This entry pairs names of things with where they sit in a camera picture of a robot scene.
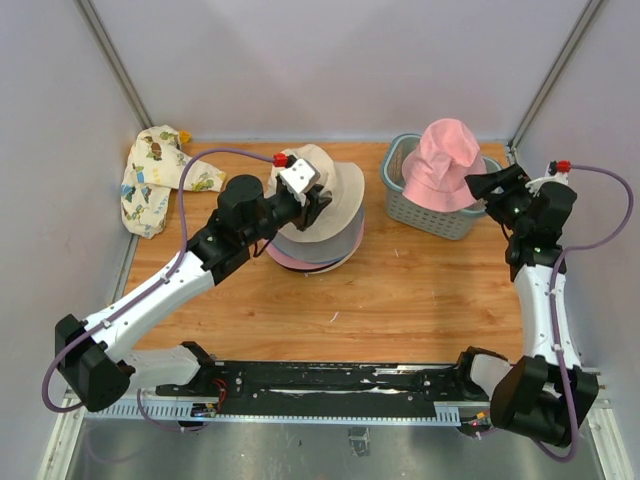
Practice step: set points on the cartoon print cloth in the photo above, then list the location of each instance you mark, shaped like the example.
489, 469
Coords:
153, 170

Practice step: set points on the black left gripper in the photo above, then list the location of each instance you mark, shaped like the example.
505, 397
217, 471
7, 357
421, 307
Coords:
308, 215

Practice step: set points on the grey hat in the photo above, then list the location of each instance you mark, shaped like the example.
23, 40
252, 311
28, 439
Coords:
324, 251

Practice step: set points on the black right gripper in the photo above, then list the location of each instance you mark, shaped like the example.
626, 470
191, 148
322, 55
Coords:
481, 186

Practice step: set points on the tan bucket hat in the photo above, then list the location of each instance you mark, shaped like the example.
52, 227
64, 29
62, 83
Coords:
343, 181

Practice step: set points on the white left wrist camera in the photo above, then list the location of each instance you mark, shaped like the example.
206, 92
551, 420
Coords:
295, 175

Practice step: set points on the small yellow object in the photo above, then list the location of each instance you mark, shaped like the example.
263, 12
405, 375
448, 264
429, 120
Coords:
184, 137

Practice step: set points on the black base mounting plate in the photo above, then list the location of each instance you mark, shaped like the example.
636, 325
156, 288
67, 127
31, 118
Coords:
329, 391

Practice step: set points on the grey plastic basket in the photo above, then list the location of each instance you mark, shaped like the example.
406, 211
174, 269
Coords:
451, 226

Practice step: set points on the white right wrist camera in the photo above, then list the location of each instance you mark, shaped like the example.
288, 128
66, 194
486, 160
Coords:
547, 172

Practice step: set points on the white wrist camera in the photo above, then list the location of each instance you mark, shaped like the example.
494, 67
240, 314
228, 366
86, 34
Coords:
295, 175
547, 172

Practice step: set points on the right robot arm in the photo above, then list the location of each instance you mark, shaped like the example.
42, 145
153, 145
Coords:
546, 394

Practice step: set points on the dusty pink hat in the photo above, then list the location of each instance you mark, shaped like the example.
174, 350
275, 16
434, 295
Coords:
435, 171

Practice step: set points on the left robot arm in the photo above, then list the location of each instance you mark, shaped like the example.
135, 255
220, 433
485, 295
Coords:
95, 355

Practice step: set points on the pink bucket hat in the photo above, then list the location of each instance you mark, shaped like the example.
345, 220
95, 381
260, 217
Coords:
283, 259

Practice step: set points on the blue hat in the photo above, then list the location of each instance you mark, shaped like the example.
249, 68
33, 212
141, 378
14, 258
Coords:
332, 262

